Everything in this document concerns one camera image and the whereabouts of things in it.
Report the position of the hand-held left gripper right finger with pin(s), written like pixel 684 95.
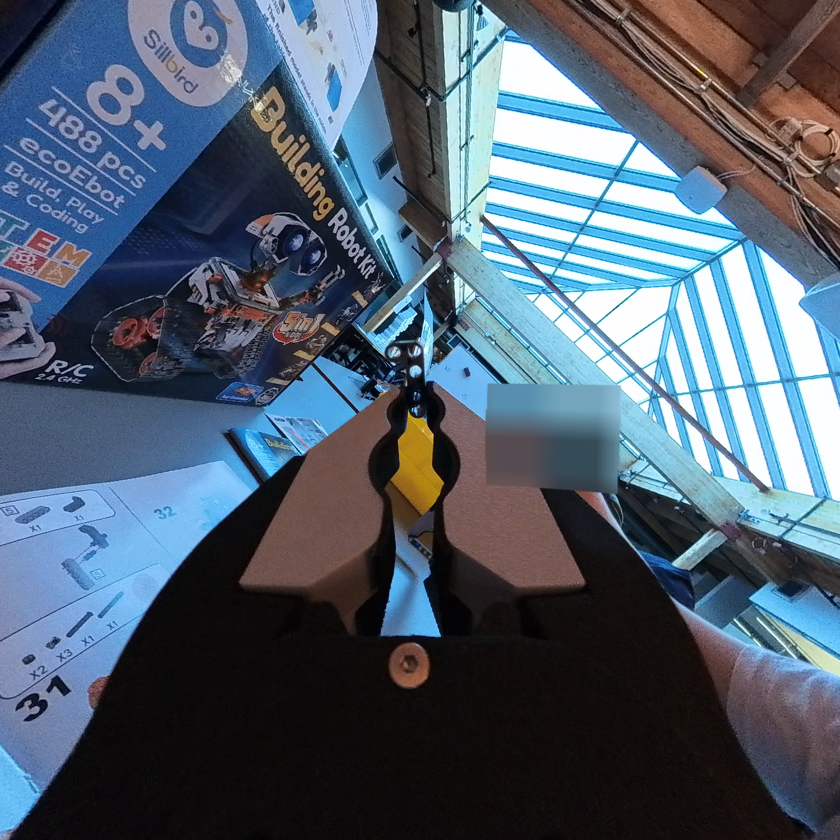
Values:
pixel 512 525

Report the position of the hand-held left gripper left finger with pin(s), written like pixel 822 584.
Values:
pixel 315 525

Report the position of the dark grey angled beam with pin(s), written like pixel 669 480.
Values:
pixel 413 380

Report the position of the person's right forearm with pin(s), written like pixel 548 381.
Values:
pixel 705 643

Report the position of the grey desk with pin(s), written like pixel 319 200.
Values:
pixel 98 433

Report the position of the white task sheet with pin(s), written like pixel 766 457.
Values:
pixel 328 52

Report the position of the blue manual booklet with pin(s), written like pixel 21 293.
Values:
pixel 269 453

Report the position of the sticker sheet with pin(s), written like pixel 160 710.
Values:
pixel 298 430

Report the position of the yellow storage bin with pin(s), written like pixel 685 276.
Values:
pixel 417 466

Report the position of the whiteboard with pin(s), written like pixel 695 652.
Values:
pixel 453 384

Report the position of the dark blue jacket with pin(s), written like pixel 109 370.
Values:
pixel 669 577

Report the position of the open instruction booklet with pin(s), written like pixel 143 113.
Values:
pixel 98 590

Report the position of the blue toy box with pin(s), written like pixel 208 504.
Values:
pixel 164 229

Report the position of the person's white t-shirt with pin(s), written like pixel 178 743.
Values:
pixel 787 722

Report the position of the white ceiling box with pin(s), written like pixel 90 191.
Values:
pixel 701 189

